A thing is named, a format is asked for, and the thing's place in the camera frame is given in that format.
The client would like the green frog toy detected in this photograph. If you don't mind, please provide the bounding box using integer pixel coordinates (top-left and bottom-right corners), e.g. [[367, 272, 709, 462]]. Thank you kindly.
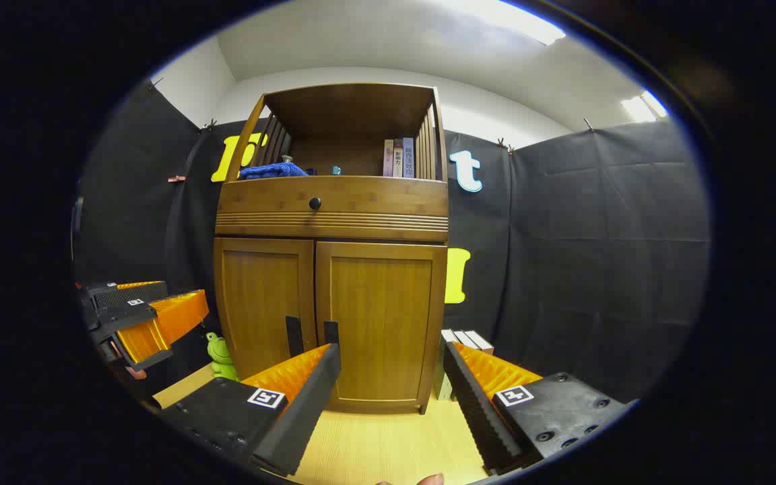
[[205, 331, 240, 382]]

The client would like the wooden cabinet drawer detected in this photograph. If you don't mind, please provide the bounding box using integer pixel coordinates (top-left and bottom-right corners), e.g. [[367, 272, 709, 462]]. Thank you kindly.
[[216, 176, 450, 243]]

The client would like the small ceiling light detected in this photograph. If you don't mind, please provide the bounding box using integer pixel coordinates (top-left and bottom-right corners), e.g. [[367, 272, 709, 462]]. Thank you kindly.
[[620, 89, 669, 124]]

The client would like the black backdrop cloth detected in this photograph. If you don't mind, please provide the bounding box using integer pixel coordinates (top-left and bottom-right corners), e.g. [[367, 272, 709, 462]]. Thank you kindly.
[[74, 79, 711, 406]]

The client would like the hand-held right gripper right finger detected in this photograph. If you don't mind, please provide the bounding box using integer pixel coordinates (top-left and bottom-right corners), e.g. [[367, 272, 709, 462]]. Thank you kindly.
[[443, 341, 633, 475]]

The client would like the wooden double-door shoe cabinet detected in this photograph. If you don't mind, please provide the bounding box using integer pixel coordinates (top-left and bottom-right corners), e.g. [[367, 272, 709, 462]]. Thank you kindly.
[[213, 82, 450, 415]]

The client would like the large ceiling light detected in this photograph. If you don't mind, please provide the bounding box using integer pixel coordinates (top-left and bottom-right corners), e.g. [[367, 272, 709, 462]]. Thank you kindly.
[[445, 0, 568, 47]]

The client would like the blue towel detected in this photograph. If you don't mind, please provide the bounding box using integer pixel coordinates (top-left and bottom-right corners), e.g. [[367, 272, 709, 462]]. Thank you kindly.
[[238, 162, 310, 181]]

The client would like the wooden cabinet door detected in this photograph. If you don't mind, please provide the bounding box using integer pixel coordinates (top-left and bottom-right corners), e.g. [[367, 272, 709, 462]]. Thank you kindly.
[[214, 237, 317, 382], [315, 241, 449, 414]]

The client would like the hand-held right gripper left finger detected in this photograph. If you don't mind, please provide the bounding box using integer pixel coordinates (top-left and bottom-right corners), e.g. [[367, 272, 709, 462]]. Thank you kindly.
[[158, 342, 342, 477]]

